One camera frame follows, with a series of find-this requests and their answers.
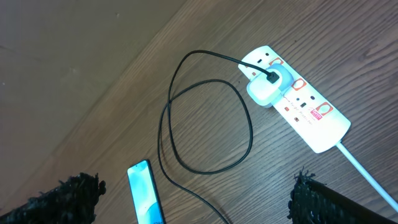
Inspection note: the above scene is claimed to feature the blue Galaxy smartphone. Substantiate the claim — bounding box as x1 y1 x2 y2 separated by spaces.
127 159 166 224

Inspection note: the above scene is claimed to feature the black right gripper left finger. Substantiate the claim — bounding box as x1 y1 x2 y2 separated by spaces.
1 172 106 224

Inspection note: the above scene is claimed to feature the white power strip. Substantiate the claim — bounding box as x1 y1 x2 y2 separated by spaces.
238 45 351 156

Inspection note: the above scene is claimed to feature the white charger plug adapter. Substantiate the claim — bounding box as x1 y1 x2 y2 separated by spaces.
246 64 294 108

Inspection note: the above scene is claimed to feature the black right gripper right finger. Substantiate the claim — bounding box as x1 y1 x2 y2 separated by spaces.
287 170 397 224

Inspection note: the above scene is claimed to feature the black USB charging cable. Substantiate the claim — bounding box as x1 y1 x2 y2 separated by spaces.
157 49 280 224

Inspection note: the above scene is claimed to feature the white power strip cord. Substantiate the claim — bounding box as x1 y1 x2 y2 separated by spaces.
335 141 398 214

